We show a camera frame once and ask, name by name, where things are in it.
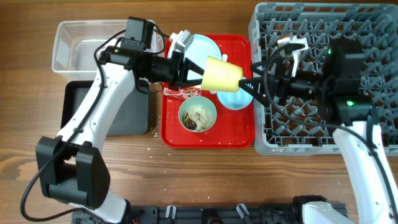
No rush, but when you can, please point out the light blue bowl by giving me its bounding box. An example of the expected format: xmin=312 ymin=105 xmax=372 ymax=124
xmin=216 ymin=88 xmax=253 ymax=110

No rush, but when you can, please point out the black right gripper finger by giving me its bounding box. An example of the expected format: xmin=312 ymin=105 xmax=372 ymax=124
xmin=250 ymin=61 xmax=274 ymax=76
xmin=238 ymin=77 xmax=270 ymax=107

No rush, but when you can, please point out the yellow plastic cup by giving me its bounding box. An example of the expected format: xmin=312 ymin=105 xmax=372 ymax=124
xmin=201 ymin=56 xmax=244 ymax=92

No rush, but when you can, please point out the green bowl with food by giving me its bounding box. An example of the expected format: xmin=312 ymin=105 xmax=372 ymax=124
xmin=178 ymin=96 xmax=217 ymax=133

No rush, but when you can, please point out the red candy wrapper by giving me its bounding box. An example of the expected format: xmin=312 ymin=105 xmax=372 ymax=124
xmin=162 ymin=87 xmax=201 ymax=100

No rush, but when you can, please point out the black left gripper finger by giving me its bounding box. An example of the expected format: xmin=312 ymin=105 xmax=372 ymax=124
xmin=170 ymin=79 xmax=202 ymax=91
xmin=183 ymin=58 xmax=205 ymax=81

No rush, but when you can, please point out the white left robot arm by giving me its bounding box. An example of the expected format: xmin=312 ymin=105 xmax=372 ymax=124
xmin=32 ymin=17 xmax=204 ymax=223

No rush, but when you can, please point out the grey plastic dishwasher rack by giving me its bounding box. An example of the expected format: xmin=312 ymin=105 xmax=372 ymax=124
xmin=248 ymin=2 xmax=397 ymax=156

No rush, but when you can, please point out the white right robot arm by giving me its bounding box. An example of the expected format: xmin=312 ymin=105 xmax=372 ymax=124
xmin=238 ymin=37 xmax=397 ymax=223

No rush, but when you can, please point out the light blue plate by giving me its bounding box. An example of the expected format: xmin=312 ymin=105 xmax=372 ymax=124
xmin=184 ymin=34 xmax=222 ymax=69

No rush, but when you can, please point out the clear plastic bin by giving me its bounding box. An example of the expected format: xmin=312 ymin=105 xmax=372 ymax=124
xmin=51 ymin=19 xmax=164 ymax=83

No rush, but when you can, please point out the black plastic tray bin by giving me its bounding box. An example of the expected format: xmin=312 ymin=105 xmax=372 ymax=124
xmin=60 ymin=81 xmax=149 ymax=136

